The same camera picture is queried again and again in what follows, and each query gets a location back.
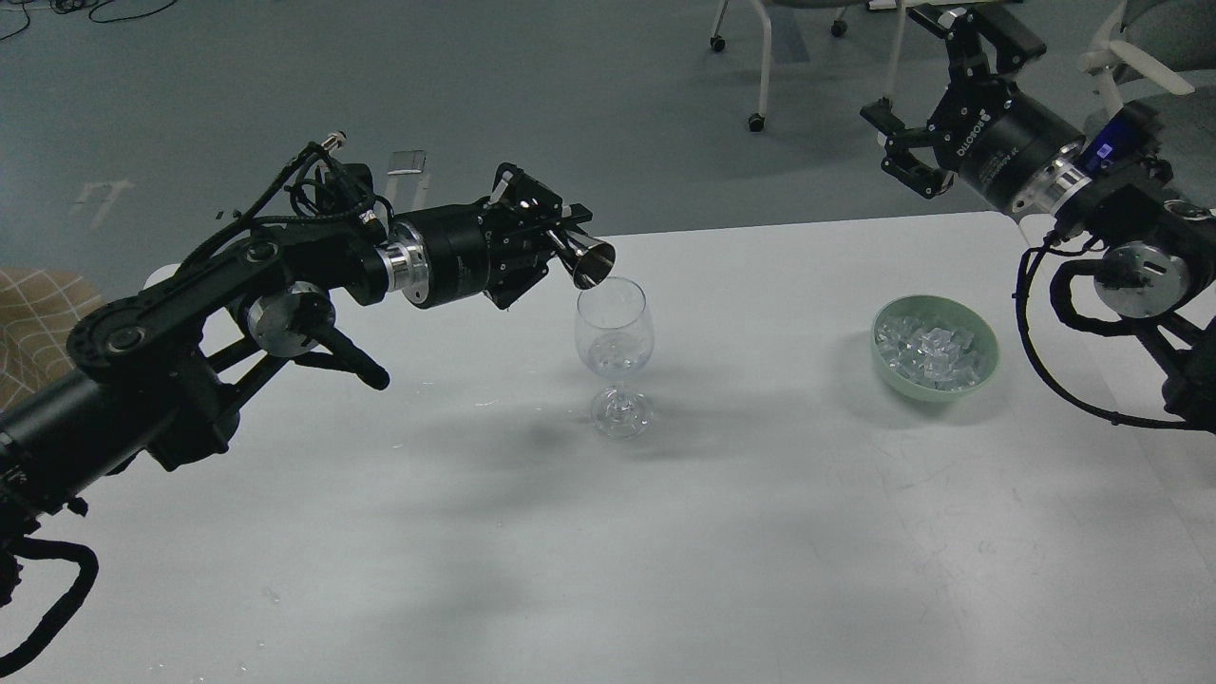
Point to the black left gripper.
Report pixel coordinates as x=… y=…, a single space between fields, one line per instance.
x=449 y=253

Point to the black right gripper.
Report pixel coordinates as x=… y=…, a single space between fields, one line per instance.
x=985 y=129

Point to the steel double jigger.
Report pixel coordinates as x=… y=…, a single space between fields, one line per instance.
x=587 y=260

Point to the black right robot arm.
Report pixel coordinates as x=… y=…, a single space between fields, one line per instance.
x=1113 y=187

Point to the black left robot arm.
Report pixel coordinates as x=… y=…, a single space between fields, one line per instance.
x=166 y=371

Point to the clear wine glass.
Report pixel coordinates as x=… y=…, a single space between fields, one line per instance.
x=615 y=339

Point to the pile of clear ice cubes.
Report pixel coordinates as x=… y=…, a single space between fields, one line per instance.
x=931 y=352

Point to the white grey office chair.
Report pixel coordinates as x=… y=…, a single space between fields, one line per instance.
x=1160 y=54

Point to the green bowl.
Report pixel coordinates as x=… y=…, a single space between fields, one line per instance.
x=927 y=305

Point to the tan checkered chair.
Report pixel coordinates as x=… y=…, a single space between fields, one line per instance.
x=39 y=308

